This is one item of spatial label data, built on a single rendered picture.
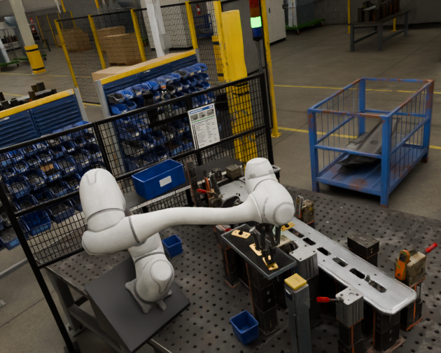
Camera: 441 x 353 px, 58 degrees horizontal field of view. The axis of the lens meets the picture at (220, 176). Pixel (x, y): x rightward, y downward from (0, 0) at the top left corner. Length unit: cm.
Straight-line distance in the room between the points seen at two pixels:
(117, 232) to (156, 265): 56
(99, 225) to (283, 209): 62
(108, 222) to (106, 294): 77
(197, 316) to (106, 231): 90
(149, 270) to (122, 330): 34
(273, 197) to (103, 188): 60
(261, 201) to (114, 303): 110
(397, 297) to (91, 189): 122
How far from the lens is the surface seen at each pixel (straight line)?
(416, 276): 189
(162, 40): 690
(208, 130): 286
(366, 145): 428
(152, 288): 194
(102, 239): 141
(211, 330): 207
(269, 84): 584
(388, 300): 174
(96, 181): 148
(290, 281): 156
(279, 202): 124
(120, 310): 211
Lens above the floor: 219
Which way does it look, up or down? 26 degrees down
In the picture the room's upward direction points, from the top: 10 degrees counter-clockwise
